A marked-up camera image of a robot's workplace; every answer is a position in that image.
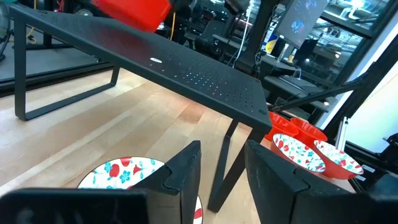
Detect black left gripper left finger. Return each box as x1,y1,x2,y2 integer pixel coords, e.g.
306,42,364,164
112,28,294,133
132,140,202,224

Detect floral mini bowl red outside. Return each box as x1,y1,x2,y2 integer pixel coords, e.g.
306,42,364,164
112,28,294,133
269,133,326,174
76,156,205,224
312,139,364,180

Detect red plastic mini bowl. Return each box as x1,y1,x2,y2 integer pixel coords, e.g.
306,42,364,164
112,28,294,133
264,111,300,141
91,0,173,34
290,117,328,149

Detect thin white hanging cable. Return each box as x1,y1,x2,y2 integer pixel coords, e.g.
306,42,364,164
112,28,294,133
231,6,252,68

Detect tilted computer monitor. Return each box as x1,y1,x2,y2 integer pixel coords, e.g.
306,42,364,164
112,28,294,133
274,0,330,50

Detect black perforated metal shelf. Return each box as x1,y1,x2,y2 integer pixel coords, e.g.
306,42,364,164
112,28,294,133
8,2,274,214

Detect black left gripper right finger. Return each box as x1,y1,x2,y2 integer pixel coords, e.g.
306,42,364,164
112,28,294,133
244,139,355,224

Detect yellow blue package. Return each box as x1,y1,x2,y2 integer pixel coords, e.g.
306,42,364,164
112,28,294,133
264,33,280,54

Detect thin yellow cable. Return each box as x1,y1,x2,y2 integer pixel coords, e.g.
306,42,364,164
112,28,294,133
169,11,177,41

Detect black aluminium table frame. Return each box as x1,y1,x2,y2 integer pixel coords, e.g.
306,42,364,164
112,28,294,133
0,30,398,194

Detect black background desk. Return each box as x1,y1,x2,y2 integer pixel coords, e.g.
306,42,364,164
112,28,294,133
261,55,340,125

